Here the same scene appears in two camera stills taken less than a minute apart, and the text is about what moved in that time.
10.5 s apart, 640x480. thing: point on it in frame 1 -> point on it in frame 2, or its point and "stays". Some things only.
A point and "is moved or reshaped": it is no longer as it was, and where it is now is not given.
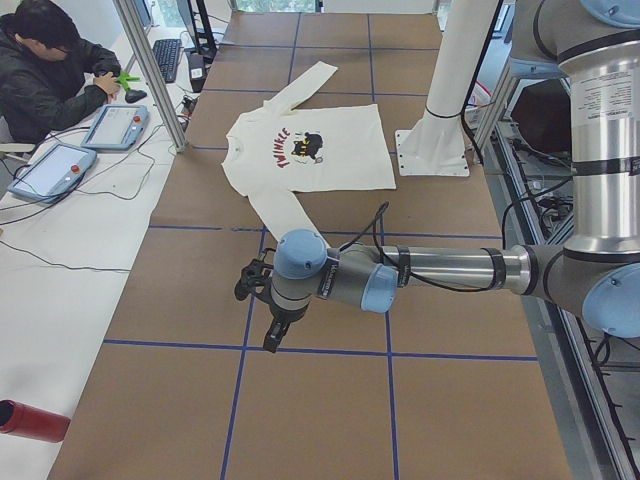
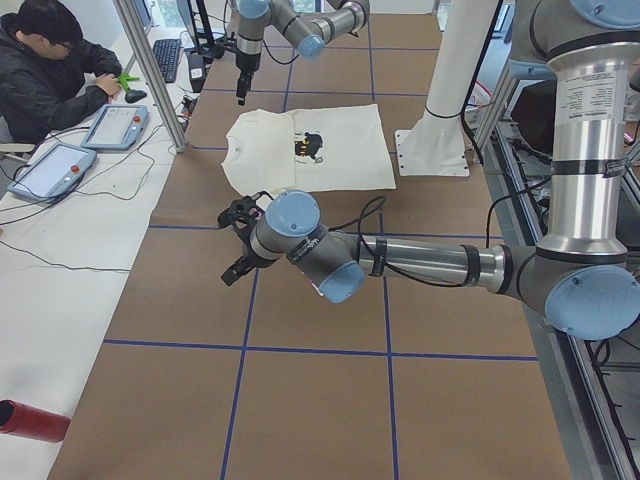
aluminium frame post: x=130 y=17 stays
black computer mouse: x=134 y=95 stays
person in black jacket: x=47 y=72 stays
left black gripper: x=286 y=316 -> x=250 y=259
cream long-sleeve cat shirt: x=283 y=148 is moved or reshaped
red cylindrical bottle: x=18 y=418 stays
